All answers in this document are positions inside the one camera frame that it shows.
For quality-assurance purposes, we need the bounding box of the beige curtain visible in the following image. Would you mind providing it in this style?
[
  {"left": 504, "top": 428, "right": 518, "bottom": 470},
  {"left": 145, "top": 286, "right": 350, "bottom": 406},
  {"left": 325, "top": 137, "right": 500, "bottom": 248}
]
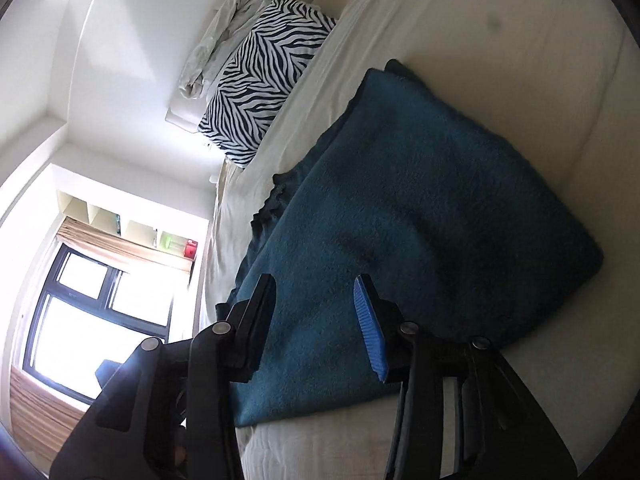
[
  {"left": 9, "top": 364, "right": 87, "bottom": 462},
  {"left": 55, "top": 220, "right": 194, "bottom": 274}
]

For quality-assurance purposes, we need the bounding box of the bed with cream sheet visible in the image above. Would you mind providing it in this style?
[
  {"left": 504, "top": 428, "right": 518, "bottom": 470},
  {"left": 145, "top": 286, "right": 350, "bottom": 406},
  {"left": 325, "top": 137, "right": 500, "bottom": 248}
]
[{"left": 199, "top": 0, "right": 640, "bottom": 480}]

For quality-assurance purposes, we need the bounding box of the white cubby shelf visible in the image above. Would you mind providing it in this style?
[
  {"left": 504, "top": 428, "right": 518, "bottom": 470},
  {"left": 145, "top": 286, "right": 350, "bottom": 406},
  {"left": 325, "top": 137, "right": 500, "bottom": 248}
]
[{"left": 55, "top": 187, "right": 202, "bottom": 262}]

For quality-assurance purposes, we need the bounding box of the zebra print pillow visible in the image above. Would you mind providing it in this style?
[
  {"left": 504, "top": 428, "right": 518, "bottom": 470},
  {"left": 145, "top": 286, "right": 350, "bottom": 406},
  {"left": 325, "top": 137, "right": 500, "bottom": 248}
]
[{"left": 197, "top": 0, "right": 338, "bottom": 170}]

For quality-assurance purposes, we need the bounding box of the black framed window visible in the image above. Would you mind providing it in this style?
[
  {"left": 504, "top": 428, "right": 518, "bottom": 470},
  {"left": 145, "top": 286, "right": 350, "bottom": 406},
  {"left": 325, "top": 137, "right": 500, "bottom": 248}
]
[{"left": 10, "top": 245, "right": 193, "bottom": 407}]

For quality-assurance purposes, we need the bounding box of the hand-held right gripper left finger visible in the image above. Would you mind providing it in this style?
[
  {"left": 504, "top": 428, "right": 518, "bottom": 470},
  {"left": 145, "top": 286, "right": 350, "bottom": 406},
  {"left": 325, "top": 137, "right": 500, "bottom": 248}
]
[{"left": 50, "top": 274, "right": 277, "bottom": 480}]

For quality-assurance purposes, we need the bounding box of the white crumpled duvet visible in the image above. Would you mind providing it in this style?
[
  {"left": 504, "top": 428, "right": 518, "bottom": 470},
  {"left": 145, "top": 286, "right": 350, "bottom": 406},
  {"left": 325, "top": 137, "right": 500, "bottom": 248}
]
[{"left": 179, "top": 0, "right": 286, "bottom": 100}]

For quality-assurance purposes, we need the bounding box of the white headboard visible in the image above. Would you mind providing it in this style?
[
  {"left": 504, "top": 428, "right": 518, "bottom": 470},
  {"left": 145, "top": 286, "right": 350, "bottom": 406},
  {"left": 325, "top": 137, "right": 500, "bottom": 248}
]
[{"left": 165, "top": 104, "right": 203, "bottom": 134}]

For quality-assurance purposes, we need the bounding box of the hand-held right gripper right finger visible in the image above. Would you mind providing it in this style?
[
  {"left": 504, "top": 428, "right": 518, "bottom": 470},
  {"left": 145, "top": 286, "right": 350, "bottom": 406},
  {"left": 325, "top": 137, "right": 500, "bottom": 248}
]
[{"left": 353, "top": 273, "right": 569, "bottom": 480}]

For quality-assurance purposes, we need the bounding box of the dark teal knit sweater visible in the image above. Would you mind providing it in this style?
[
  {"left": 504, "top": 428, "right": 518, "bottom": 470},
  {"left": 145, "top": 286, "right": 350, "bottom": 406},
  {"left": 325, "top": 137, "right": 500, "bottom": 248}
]
[{"left": 227, "top": 59, "right": 604, "bottom": 428}]

